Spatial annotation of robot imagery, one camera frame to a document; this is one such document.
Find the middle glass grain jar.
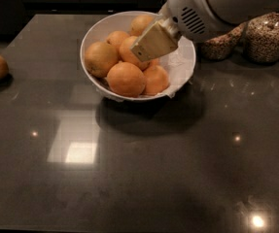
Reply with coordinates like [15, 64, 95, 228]
[198, 22, 246, 61]

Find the white bowl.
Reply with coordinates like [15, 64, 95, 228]
[80, 11, 197, 103]

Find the right glass grain jar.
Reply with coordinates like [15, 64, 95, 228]
[243, 12, 279, 64]

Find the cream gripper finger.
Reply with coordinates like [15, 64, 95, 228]
[130, 19, 179, 62]

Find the white paper liner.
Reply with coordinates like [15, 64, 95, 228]
[89, 37, 196, 102]

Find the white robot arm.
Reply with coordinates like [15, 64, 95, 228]
[131, 0, 279, 61]

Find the small orange middle back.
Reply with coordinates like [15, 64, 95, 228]
[106, 30, 129, 50]

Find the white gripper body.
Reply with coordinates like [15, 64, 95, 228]
[159, 0, 238, 42]

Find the glass grain jar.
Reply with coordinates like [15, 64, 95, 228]
[198, 22, 246, 61]
[243, 12, 279, 64]

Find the orange at bowl back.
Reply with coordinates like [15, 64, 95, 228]
[129, 15, 154, 36]

